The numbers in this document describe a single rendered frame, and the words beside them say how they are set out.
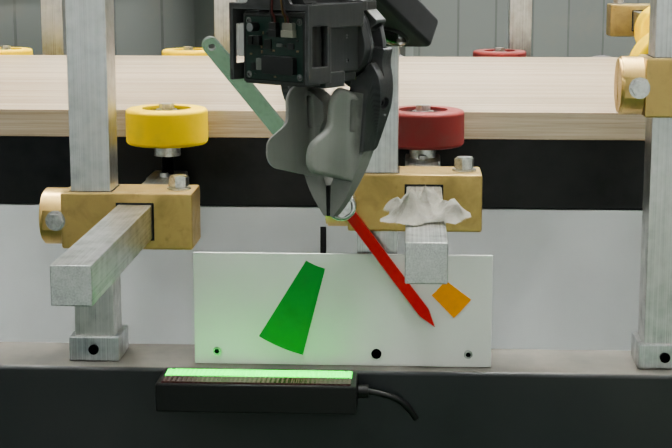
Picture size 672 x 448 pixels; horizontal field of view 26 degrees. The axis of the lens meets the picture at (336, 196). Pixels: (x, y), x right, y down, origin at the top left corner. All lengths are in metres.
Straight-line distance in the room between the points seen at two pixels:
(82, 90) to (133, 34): 4.66
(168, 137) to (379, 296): 0.27
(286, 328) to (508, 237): 0.31
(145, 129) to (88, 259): 0.36
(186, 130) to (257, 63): 0.44
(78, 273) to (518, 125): 0.57
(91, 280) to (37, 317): 0.52
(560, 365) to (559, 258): 0.22
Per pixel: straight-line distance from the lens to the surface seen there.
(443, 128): 1.38
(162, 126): 1.40
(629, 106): 1.26
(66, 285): 1.05
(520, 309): 1.51
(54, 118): 1.50
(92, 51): 1.27
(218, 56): 1.19
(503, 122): 1.46
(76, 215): 1.29
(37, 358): 1.33
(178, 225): 1.27
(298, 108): 1.02
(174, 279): 1.51
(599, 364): 1.31
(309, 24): 0.94
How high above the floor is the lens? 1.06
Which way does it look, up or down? 10 degrees down
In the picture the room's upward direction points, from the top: straight up
